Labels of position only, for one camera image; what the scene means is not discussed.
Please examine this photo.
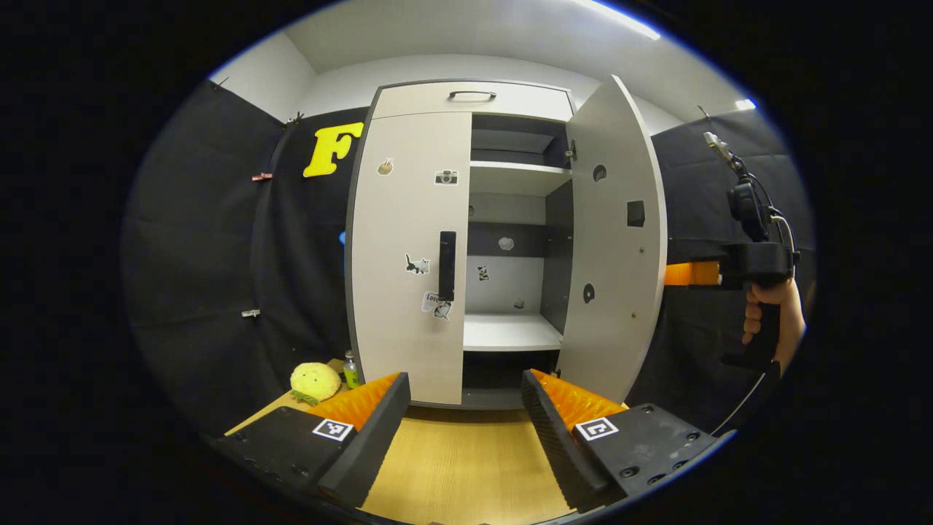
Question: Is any yellow plush toy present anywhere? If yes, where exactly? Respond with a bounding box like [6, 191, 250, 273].
[290, 362, 343, 406]

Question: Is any camera-sticker shoe cabinet door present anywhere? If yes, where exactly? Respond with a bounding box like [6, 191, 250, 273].
[350, 111, 473, 406]

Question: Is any black door handle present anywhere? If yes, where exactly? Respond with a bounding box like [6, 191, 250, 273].
[438, 231, 457, 302]

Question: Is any white double-door shoe cabinet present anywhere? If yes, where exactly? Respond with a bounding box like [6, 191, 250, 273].
[344, 79, 668, 411]

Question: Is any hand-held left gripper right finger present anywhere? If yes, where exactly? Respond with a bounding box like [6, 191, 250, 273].
[520, 369, 722, 513]

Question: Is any white cabinet shelf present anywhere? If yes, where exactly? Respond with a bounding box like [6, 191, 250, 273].
[464, 314, 563, 352]
[470, 160, 572, 196]

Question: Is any headphone-sticker shoe cabinet door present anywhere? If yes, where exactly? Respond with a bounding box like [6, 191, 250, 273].
[558, 74, 668, 404]

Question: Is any black backdrop cloth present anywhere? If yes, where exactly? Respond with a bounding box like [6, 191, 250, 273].
[124, 79, 816, 438]

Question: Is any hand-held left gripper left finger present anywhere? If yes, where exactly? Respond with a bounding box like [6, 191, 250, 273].
[219, 372, 411, 510]

